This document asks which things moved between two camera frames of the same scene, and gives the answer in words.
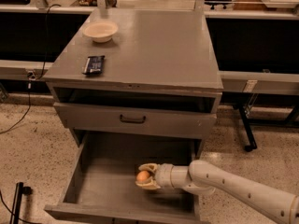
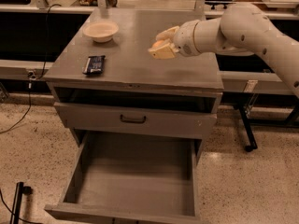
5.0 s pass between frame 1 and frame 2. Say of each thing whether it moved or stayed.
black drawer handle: stayed
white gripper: moved
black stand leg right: stayed
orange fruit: moved
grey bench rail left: stayed
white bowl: stayed
